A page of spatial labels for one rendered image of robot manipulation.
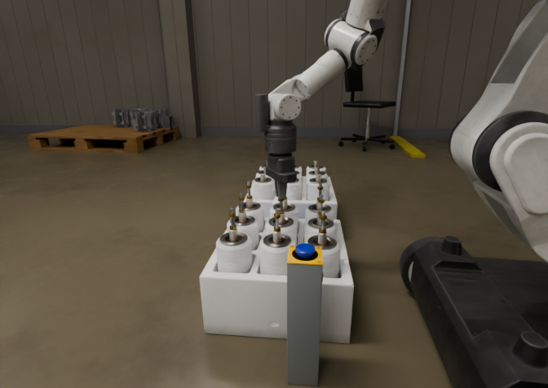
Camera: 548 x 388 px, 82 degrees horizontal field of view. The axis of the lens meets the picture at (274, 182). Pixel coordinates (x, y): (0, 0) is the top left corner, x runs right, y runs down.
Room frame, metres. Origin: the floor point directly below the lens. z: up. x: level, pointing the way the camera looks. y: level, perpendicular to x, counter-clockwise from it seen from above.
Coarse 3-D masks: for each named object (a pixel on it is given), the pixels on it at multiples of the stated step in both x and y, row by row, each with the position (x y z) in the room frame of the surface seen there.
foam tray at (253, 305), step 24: (216, 264) 0.77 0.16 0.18; (216, 288) 0.70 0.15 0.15; (240, 288) 0.69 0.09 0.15; (264, 288) 0.69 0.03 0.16; (336, 288) 0.67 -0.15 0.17; (216, 312) 0.70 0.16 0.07; (240, 312) 0.69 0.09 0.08; (264, 312) 0.69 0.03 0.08; (336, 312) 0.67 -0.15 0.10; (264, 336) 0.69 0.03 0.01; (336, 336) 0.67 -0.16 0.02
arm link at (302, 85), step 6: (294, 78) 0.90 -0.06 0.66; (300, 78) 0.88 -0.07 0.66; (306, 78) 0.88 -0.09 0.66; (282, 84) 0.92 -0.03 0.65; (288, 84) 0.91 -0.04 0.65; (294, 84) 0.92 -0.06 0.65; (300, 84) 0.89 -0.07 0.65; (306, 84) 0.87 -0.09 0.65; (312, 84) 0.88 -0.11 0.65; (276, 90) 0.91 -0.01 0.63; (282, 90) 0.92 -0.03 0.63; (288, 90) 0.92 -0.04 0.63; (294, 90) 0.92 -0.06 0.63; (300, 90) 0.92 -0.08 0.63; (306, 90) 0.89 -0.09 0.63; (312, 90) 0.88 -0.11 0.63; (300, 96) 0.92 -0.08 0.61; (306, 96) 0.91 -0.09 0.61
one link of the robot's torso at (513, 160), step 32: (512, 128) 0.52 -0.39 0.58; (544, 128) 0.50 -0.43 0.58; (512, 160) 0.50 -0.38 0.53; (544, 160) 0.49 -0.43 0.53; (480, 192) 0.65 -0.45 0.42; (512, 192) 0.50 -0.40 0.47; (544, 192) 0.49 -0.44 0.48; (512, 224) 0.62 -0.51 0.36; (544, 224) 0.51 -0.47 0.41; (544, 256) 0.53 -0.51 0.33
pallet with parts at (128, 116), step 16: (112, 112) 3.88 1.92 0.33; (128, 112) 3.86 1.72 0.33; (144, 112) 3.45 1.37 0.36; (160, 112) 3.72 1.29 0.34; (80, 128) 3.82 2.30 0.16; (96, 128) 3.80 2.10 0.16; (112, 128) 3.78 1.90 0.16; (128, 128) 3.76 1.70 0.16; (144, 128) 3.42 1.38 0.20; (160, 128) 3.73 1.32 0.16; (176, 128) 3.88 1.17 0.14; (32, 144) 3.35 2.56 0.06; (48, 144) 3.42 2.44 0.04; (80, 144) 3.22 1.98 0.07; (112, 144) 3.58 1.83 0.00; (128, 144) 3.11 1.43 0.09; (144, 144) 3.49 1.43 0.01; (160, 144) 3.49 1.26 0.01
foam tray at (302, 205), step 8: (304, 176) 1.60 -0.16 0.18; (304, 184) 1.46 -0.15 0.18; (304, 192) 1.34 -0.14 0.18; (256, 200) 1.26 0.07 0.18; (264, 200) 1.26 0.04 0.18; (272, 200) 1.26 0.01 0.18; (304, 200) 1.25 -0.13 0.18; (336, 200) 1.25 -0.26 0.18; (264, 208) 1.23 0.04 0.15; (304, 208) 1.22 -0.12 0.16; (336, 208) 1.21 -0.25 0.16; (264, 216) 1.23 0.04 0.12; (304, 216) 1.22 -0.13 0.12; (336, 216) 1.21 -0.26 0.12
